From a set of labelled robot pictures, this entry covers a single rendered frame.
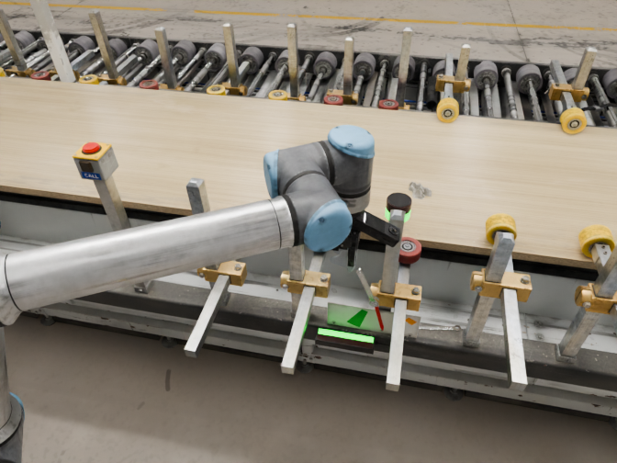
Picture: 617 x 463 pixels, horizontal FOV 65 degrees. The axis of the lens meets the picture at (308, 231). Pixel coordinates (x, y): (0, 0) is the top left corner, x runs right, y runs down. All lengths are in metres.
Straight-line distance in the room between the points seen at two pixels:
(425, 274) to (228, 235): 0.93
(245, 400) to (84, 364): 0.76
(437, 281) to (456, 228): 0.20
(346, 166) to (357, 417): 1.36
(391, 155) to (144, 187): 0.85
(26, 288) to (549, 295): 1.38
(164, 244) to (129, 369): 1.63
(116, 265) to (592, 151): 1.66
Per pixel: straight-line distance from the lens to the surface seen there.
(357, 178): 0.95
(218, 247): 0.76
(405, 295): 1.32
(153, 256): 0.75
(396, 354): 1.22
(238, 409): 2.13
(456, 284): 1.60
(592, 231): 1.51
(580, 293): 1.34
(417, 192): 1.58
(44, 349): 2.58
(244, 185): 1.63
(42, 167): 1.96
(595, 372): 1.56
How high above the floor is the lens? 1.87
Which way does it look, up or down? 43 degrees down
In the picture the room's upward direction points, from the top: 2 degrees counter-clockwise
